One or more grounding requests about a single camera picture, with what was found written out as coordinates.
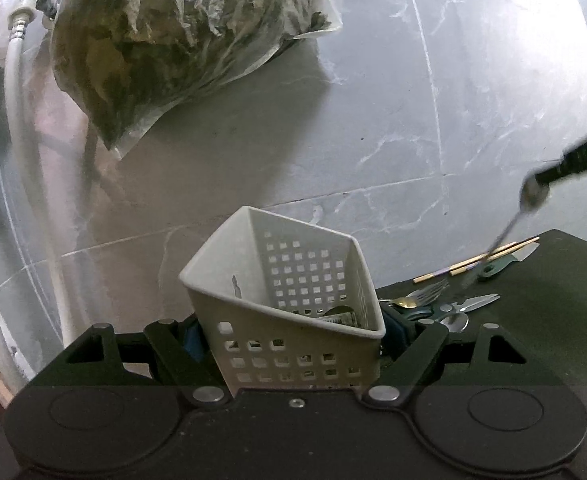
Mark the clear bag of leafy greens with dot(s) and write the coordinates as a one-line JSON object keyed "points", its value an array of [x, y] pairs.
{"points": [[173, 35]]}

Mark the metal fork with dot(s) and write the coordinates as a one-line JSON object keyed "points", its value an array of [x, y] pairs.
{"points": [[431, 292]]}

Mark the gold spoon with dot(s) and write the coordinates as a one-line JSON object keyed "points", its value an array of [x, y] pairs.
{"points": [[404, 303]]}

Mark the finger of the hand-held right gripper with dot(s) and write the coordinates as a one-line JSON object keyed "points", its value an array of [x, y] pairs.
{"points": [[581, 157]]}

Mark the wooden chopstick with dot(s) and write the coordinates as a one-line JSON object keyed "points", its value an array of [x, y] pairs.
{"points": [[466, 262], [498, 255]]}

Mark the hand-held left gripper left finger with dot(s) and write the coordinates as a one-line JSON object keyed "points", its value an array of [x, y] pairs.
{"points": [[194, 342]]}

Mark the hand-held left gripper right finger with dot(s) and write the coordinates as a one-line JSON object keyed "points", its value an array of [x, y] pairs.
{"points": [[396, 333]]}

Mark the thin metal utensil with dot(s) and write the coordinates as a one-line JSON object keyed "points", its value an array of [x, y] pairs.
{"points": [[493, 250]]}

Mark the white perforated plastic basket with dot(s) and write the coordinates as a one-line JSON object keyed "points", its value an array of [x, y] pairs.
{"points": [[253, 325]]}

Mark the silver metal spoon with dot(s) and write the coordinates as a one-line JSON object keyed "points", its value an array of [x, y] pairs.
{"points": [[457, 322]]}

